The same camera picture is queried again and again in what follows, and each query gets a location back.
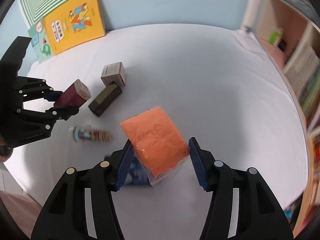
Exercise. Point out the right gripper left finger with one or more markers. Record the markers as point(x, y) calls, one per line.
point(63, 215)

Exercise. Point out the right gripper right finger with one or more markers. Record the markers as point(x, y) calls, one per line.
point(260, 215)

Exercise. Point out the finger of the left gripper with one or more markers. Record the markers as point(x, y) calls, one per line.
point(64, 112)
point(53, 96)

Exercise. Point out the maroon rectangular box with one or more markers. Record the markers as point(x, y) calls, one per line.
point(75, 95)

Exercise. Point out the clear candy tube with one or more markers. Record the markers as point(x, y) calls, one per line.
point(79, 134)

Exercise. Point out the black rectangular box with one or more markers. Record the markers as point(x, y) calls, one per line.
point(105, 98)

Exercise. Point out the blue gum package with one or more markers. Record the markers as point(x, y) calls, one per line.
point(136, 176)

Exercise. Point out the white red-edged small box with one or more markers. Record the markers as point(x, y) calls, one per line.
point(114, 72)

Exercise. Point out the orange clay bag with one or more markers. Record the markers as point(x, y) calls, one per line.
point(157, 144)

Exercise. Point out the person's left hand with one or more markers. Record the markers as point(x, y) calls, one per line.
point(5, 152)

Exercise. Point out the teal elephant book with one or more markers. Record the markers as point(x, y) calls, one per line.
point(40, 42)

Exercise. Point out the yellow children's book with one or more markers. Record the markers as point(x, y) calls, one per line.
point(73, 23)

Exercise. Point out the wooden bookshelf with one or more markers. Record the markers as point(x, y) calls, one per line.
point(289, 31)

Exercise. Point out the white desk lamp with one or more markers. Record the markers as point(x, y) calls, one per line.
point(249, 21)

